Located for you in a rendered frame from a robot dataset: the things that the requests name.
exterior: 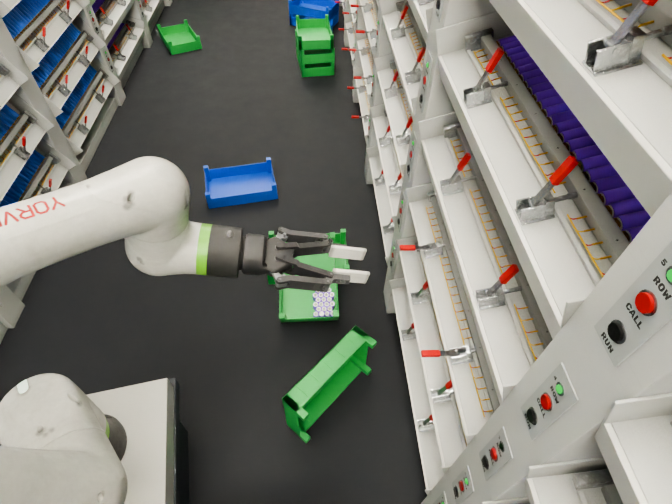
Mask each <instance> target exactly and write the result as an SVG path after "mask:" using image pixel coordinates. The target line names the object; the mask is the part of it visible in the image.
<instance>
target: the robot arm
mask: <svg viewBox="0 0 672 504"><path fill-rule="evenodd" d="M189 204H190V187H189V183H188V180H187V178H186V177H185V175H184V173H183V172H182V171H181V170H180V169H179V168H178V167H177V166H176V165H175V164H173V163H172V162H170V161H168V160H166V159H163V158H160V157H154V156H146V157H140V158H136V159H134V160H132V161H129V162H127V163H125V164H123V165H120V166H118V167H116V168H113V169H111V170H109V171H106V172H104V173H101V174H99V175H96V176H94V177H92V178H89V179H87V180H84V181H81V182H79V183H76V184H73V185H70V186H67V187H65V188H62V189H59V190H56V191H52V192H49V193H46V194H43V195H40V196H37V197H33V198H30V199H27V200H24V201H20V202H17V203H13V204H10V205H6V206H3V207H0V287H1V286H3V285H6V284H8V283H10V282H12V281H14V280H17V279H19V278H21V277H23V276H26V275H28V274H30V273H33V272H35V271H37V270H40V269H42V268H45V267H47V266H50V265H52V264H55V263H57V262H60V261H62V260H65V259H67V258H70V257H72V256H75V255H78V254H80V253H83V252H86V251H88V250H91V249H94V248H96V247H99V246H102V245H105V244H108V243H111V242H114V241H117V240H120V239H123V238H124V239H125V251H126V255H127V257H128V259H129V261H130V262H131V263H132V265H133V266H134V267H135V268H137V269H138V270H139V271H141V272H143V273H145V274H148V275H152V276H167V275H176V274H196V275H207V276H218V277H229V278H237V277H238V272H239V270H241V271H242V273H244V274H248V275H262V274H267V275H269V276H271V277H273V278H274V281H275V289H276V290H282V289H287V288H290V289H300V290H310V291H320V292H328V290H329V288H330V285H331V284H333V283H336V284H349V282H354V283H364V284H365V283H366V282H367V280H368V277H369V275H370V272H367V271H357V270H347V269H337V268H334V269H333V271H332V272H331V271H328V270H325V269H321V268H318V267H315V266H311V265H308V264H305V263H302V262H299V260H298V259H295V258H296V257H297V256H305V255H316V254H326V253H329V257H334V258H344V259H354V260H363V259H364V256H365V254H366V252H367V249H365V248H356V247H347V245H345V244H337V243H333V240H332V239H331V238H329V239H328V235H327V234H324V233H314V232H304V231H295V230H289V229H286V228H284V227H279V228H278V233H277V235H276V237H272V238H266V237H265V236H264V235H260V234H251V233H248V234H246V236H242V235H243V229H242V228H239V227H230V226H222V225H213V224H204V223H197V222H191V221H189ZM320 239H321V240H320ZM285 242H288V243H285ZM292 267H293V268H292ZM283 273H286V274H289V275H285V274H283ZM281 274H282V275H281ZM295 275H299V276H295ZM0 444H1V446H0V504H124V502H125V499H126V495H127V489H128V480H127V475H126V472H125V469H124V467H123V465H122V463H121V460H122V458H123V456H124V454H125V451H126V446H127V434H126V431H125V429H124V427H123V425H122V424H121V423H120V422H119V421H118V420H117V419H116V418H115V417H113V416H111V415H107V414H104V413H103V412H102V411H101V410H100V409H99V408H98V407H97V406H96V404H95V403H94V402H93V401H92V400H91V399H90V398H89V397H88V396H87V395H86V394H85V393H84V392H83V391H82V390H81V389H80V388H79V387H78V386H77V385H76V384H75V383H74V382H73V381H71V380H70V379H69V378H67V377H65V376H63V375H60V374H55V373H46V374H40V375H36V376H33V377H30V378H28V379H26V380H24V381H22V382H21V383H19V384H18V385H16V386H15V387H14V388H12V389H11V390H10V391H9V392H8V393H7V394H6V395H5V397H4V398H3V399H2V401H1V402H0Z"/></svg>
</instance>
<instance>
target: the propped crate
mask: <svg viewBox="0 0 672 504"><path fill-rule="evenodd" d="M329 238H331V239H332V240H333V243H335V232H332V233H329V235H328V239H329ZM295 259H298V260H299V262H302V263H305V264H308V265H311V266H315V267H318V268H321V269H325V270H328V271H331V272H332V271H333V269H334V268H337V265H336V258H334V257H329V253H326V254H316V255H305V256H297V257H296V258H295ZM330 288H331V292H333V293H334V300H333V302H334V303H335V306H334V309H333V310H332V311H333V317H313V313H314V312H315V310H314V309H313V303H314V302H315V301H313V293H315V291H310V290H300V289H290V288H287V289H282V290H279V319H280V321H281V322H304V321H329V320H338V318H339V305H338V285H337V284H336V283H333V284H331V285H330Z"/></svg>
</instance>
